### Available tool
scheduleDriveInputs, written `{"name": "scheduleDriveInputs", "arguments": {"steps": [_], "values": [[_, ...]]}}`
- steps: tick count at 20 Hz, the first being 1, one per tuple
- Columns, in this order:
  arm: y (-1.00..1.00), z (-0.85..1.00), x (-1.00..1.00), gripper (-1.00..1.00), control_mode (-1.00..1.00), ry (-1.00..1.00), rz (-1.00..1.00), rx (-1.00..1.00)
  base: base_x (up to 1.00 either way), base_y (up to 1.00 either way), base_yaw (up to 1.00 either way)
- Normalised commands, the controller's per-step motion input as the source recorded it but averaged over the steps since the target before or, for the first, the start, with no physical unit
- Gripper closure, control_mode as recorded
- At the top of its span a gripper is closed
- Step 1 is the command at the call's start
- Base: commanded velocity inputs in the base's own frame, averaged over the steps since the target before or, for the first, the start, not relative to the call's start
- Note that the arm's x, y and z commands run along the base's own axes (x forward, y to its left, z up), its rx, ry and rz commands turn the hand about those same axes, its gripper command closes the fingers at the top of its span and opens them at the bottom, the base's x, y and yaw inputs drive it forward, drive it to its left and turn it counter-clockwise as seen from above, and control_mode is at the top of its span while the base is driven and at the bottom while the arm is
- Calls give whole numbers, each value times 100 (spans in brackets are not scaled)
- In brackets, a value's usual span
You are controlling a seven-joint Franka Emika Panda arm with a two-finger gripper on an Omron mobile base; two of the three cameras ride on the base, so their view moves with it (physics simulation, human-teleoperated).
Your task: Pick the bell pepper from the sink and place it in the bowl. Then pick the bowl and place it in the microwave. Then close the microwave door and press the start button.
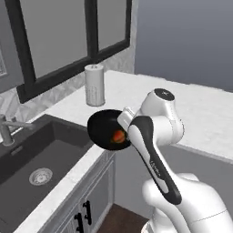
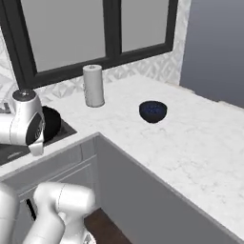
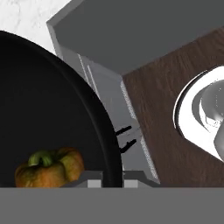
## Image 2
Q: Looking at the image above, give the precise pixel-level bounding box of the grey counter side panel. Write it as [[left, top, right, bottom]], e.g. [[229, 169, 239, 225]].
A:
[[94, 132, 244, 244]]

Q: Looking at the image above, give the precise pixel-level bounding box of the white paper towel roll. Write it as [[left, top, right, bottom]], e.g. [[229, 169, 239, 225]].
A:
[[82, 64, 106, 109]]

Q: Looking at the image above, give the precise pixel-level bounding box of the tall grey cabinet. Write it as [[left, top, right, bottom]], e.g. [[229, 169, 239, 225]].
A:
[[178, 0, 244, 110]]

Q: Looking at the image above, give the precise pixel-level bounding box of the black framed window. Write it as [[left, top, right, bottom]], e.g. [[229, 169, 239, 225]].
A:
[[0, 0, 179, 91]]

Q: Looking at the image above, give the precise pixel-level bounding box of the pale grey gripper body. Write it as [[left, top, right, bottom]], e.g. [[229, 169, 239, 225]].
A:
[[28, 138, 46, 157]]

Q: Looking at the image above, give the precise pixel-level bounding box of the dark blue bowl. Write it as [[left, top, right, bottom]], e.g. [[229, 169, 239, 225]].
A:
[[138, 100, 169, 125]]

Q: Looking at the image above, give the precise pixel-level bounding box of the black cupboard handle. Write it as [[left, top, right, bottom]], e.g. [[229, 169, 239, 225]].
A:
[[26, 197, 38, 222]]

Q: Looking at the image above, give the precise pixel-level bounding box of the dark grey sink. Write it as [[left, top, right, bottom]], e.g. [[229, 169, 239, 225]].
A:
[[0, 102, 78, 167]]

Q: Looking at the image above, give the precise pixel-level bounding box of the grey cupboard door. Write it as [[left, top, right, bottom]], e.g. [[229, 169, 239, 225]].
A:
[[12, 153, 99, 244]]

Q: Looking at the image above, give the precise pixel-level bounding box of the black round pan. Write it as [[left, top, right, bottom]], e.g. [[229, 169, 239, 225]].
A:
[[41, 106, 62, 144]]

